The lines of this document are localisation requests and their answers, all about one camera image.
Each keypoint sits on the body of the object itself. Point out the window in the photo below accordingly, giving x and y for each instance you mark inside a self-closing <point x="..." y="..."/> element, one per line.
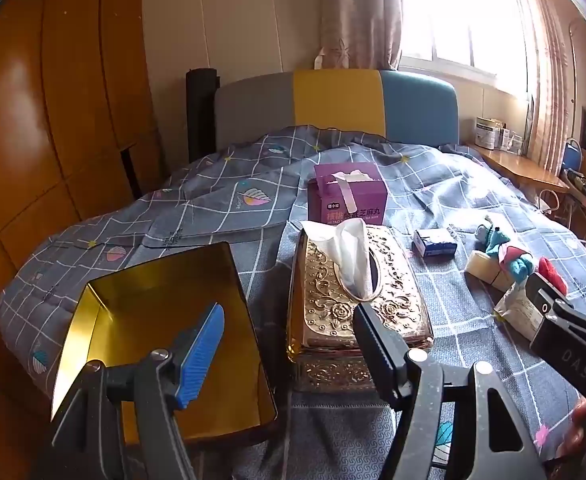
<point x="463" y="10"/>

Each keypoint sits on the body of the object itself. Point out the grey checked quilt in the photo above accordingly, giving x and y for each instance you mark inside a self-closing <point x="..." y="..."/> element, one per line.
<point x="198" y="200"/>

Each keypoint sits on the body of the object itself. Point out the small jars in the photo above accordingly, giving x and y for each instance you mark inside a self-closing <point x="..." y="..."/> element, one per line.
<point x="514" y="141"/>

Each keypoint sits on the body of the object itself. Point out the blue chair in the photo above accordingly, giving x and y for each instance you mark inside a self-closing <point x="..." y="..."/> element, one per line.
<point x="572" y="155"/>

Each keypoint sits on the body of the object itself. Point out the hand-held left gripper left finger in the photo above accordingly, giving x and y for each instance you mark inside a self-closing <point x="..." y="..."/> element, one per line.
<point x="205" y="355"/>

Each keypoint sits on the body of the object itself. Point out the orange wooden wardrobe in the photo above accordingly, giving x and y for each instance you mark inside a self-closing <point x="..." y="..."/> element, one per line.
<point x="48" y="110"/>

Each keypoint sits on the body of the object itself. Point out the teal plush toy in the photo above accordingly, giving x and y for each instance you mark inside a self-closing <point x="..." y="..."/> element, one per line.
<point x="500" y="245"/>

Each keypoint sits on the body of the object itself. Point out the white tissue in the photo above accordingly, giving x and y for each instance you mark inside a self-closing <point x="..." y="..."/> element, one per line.
<point x="353" y="250"/>

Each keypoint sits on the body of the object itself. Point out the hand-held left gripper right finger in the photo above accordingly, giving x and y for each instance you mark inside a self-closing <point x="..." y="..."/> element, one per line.
<point x="378" y="360"/>

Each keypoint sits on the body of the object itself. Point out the pink patterned curtain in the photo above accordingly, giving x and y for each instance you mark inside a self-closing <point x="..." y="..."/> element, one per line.
<point x="358" y="10"/>
<point x="548" y="60"/>

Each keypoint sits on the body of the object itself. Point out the ornate gold tissue box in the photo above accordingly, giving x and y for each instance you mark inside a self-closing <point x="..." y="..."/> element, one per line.
<point x="323" y="300"/>

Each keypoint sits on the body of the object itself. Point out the grey yellow blue headboard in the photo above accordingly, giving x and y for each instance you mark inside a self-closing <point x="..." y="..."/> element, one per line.
<point x="338" y="105"/>

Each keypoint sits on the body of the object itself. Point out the purple cardboard box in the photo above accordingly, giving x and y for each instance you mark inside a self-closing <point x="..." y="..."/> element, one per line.
<point x="363" y="200"/>

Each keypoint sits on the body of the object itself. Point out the red sock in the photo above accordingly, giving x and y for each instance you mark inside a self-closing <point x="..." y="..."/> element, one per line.
<point x="553" y="272"/>

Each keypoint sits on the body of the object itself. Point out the gold metal tin box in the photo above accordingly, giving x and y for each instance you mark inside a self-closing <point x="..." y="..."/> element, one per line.
<point x="138" y="310"/>

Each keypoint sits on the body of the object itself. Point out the wooden desk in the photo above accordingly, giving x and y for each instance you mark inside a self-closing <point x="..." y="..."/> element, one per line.
<point x="518" y="165"/>

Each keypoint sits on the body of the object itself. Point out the blue white tissue packet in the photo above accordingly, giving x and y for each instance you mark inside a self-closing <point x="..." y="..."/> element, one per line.
<point x="435" y="242"/>

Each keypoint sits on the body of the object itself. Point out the black rolled mat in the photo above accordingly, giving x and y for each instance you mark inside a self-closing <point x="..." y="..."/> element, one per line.
<point x="202" y="110"/>

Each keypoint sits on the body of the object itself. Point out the white plastic packet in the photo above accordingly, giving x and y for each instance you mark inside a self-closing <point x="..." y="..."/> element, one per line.
<point x="515" y="310"/>

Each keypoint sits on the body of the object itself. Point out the metal tin can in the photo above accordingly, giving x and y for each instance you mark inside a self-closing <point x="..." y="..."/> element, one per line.
<point x="489" y="132"/>

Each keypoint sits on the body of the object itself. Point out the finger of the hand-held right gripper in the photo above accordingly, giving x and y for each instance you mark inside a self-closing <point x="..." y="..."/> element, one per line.
<point x="545" y="287"/>

